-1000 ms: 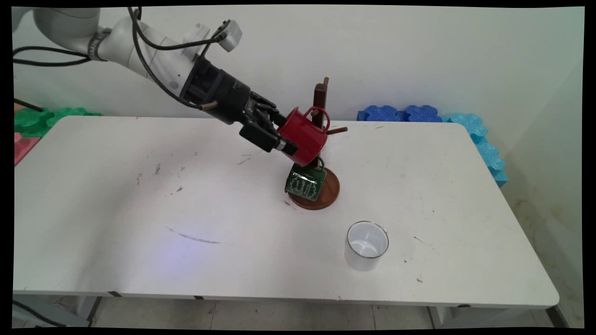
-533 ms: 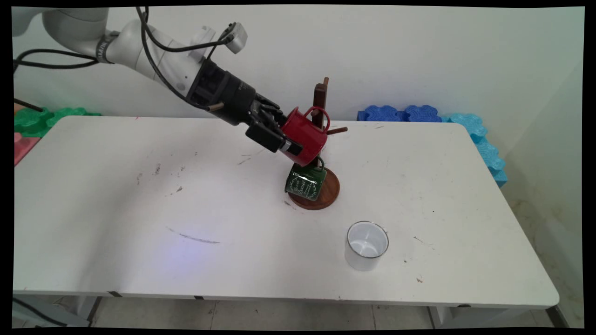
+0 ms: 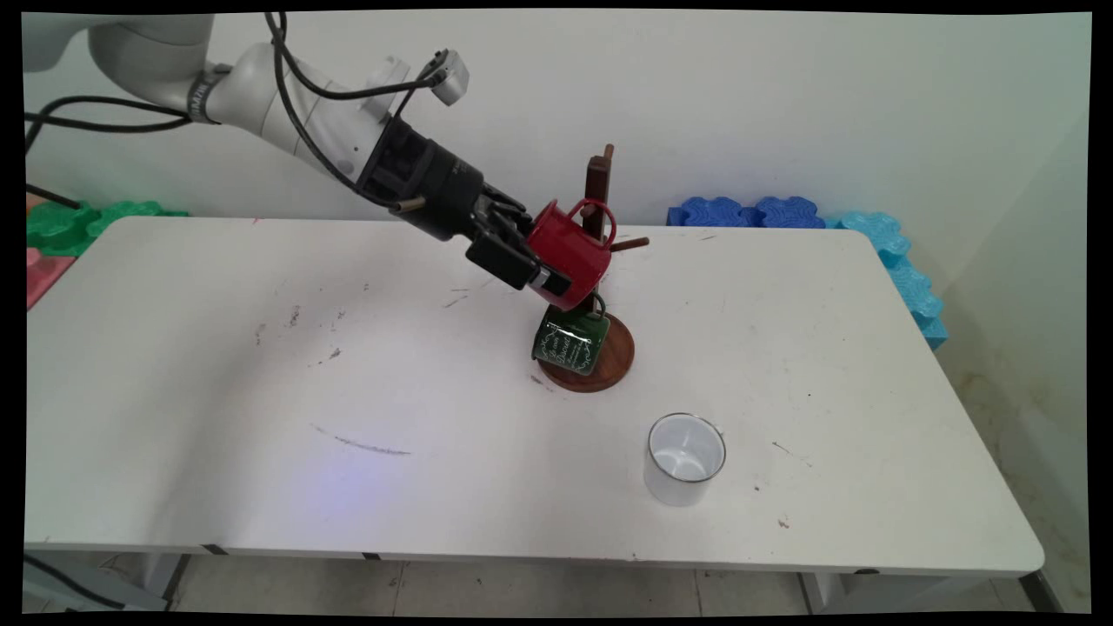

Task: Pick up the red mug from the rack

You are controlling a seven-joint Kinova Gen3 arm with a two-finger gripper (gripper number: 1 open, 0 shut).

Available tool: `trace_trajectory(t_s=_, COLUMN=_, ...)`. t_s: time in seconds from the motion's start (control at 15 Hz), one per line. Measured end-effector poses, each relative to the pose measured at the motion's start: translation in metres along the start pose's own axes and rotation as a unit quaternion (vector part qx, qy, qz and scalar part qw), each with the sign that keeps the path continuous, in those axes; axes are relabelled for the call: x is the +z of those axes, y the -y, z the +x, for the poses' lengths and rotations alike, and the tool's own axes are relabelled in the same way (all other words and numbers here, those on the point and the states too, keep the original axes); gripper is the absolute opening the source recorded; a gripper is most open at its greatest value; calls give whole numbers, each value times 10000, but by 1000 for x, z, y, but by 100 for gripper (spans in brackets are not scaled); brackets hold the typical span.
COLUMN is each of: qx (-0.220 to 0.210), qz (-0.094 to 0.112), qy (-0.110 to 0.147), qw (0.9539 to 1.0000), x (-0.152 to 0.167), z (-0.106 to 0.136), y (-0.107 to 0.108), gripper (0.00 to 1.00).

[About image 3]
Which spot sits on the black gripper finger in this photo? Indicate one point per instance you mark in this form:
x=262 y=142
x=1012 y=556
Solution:
x=513 y=261
x=515 y=217

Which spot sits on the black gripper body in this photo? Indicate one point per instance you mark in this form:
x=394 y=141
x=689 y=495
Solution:
x=426 y=183

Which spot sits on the red enamel mug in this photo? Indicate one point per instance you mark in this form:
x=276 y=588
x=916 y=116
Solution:
x=578 y=248

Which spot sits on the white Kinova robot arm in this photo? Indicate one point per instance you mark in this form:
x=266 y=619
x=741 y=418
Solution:
x=252 y=96

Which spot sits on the green enamel mug white print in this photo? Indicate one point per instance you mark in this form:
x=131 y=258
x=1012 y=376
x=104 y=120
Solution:
x=569 y=343

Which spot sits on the brown wooden mug tree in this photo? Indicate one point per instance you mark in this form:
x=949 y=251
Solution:
x=614 y=358

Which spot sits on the blue foam puzzle mat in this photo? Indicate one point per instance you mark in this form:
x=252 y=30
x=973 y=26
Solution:
x=789 y=213
x=709 y=213

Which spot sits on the green foam puzzle mat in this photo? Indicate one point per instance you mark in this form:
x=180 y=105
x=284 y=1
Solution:
x=65 y=228

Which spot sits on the thin black rod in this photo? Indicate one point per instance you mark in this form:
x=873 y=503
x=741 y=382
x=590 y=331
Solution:
x=54 y=197

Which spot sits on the pink foam puzzle mat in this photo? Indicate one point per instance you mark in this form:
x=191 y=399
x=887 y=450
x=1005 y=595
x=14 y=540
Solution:
x=43 y=276

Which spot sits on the cyan foam puzzle mat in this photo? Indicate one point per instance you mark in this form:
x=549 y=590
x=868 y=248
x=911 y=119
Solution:
x=909 y=283

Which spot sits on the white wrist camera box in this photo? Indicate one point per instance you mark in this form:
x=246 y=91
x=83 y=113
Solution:
x=452 y=80

